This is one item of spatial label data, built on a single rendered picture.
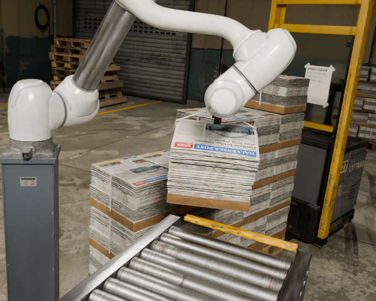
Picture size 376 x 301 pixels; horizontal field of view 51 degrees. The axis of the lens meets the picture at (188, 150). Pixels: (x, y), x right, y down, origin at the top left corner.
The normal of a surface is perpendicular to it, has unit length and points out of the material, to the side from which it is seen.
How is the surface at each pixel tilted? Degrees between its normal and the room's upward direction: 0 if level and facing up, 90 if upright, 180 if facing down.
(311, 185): 90
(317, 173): 90
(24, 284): 90
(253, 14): 90
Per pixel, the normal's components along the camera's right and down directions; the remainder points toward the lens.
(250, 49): -0.38, -0.15
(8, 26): 0.90, 0.18
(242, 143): 0.07, -0.84
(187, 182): -0.10, 0.52
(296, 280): 0.08, -0.96
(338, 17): -0.43, 0.21
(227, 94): -0.02, 0.11
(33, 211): 0.22, 0.28
